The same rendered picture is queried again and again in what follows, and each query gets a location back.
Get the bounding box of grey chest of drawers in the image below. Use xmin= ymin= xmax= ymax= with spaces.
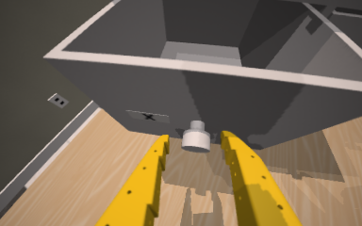
xmin=284 ymin=0 xmax=362 ymax=18

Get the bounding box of grey drawer front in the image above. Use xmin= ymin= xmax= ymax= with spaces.
xmin=326 ymin=7 xmax=362 ymax=49
xmin=57 ymin=0 xmax=362 ymax=153

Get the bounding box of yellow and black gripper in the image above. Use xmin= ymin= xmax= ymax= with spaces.
xmin=94 ymin=131 xmax=303 ymax=226

